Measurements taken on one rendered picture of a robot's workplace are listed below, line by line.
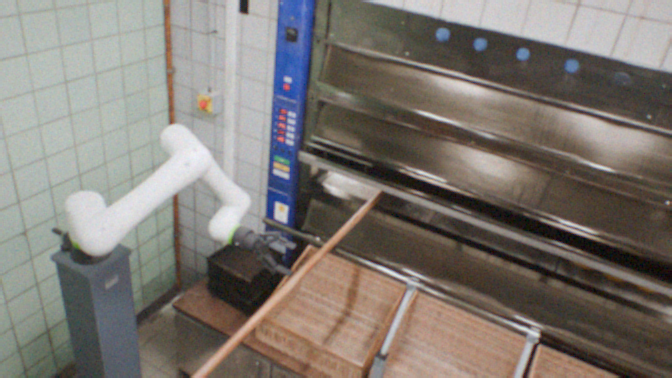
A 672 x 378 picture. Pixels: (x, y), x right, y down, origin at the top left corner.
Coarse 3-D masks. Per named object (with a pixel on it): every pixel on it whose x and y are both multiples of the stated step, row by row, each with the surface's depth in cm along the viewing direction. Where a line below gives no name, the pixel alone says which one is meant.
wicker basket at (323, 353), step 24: (336, 264) 271; (312, 288) 279; (336, 288) 273; (360, 288) 267; (384, 288) 262; (288, 312) 269; (312, 312) 271; (336, 312) 273; (360, 312) 269; (384, 312) 264; (264, 336) 249; (288, 336) 241; (312, 336) 257; (360, 336) 260; (384, 336) 248; (312, 360) 240; (336, 360) 232; (360, 360) 247
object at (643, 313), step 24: (312, 192) 265; (336, 192) 261; (384, 216) 249; (408, 216) 249; (456, 240) 237; (504, 264) 229; (528, 264) 227; (576, 288) 217; (600, 288) 218; (624, 312) 211; (648, 312) 209
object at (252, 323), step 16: (384, 192) 261; (368, 208) 247; (352, 224) 234; (336, 240) 223; (320, 256) 212; (304, 272) 203; (288, 288) 194; (272, 304) 186; (256, 320) 179; (240, 336) 172; (224, 352) 166; (208, 368) 160
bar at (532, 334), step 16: (272, 224) 234; (304, 240) 228; (320, 240) 226; (352, 256) 220; (384, 272) 214; (416, 288) 210; (432, 288) 207; (464, 304) 202; (400, 320) 209; (496, 320) 197; (512, 320) 197; (528, 336) 193; (384, 352) 205; (528, 352) 192; (384, 368) 208
